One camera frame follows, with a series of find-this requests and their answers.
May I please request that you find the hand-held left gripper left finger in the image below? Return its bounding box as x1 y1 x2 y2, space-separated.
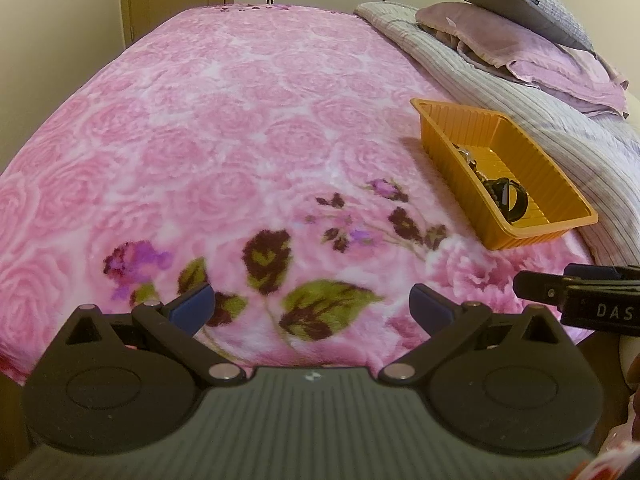
64 282 247 389

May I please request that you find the brown wooden bead necklace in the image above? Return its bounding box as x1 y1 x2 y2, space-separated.
467 157 503 203

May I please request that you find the purple pillow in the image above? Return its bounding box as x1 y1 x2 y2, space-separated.
416 2 630 119

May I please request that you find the person's right forearm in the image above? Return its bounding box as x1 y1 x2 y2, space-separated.
625 360 640 441

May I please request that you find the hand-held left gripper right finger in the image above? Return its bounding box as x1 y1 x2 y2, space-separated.
378 283 571 389

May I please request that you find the pink floral blanket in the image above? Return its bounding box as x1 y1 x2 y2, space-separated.
0 2 596 386

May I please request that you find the dark wristwatch with round face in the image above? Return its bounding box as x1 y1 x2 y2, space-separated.
492 179 529 224

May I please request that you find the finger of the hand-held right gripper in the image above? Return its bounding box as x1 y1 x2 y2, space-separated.
564 262 640 282
513 270 576 308

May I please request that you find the red and white floral clothing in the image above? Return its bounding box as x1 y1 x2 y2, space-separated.
595 440 640 480

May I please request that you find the grey striped duvet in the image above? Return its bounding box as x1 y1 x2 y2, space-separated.
354 1 640 267

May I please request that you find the orange plastic tray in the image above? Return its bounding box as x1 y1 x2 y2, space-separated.
410 97 599 252

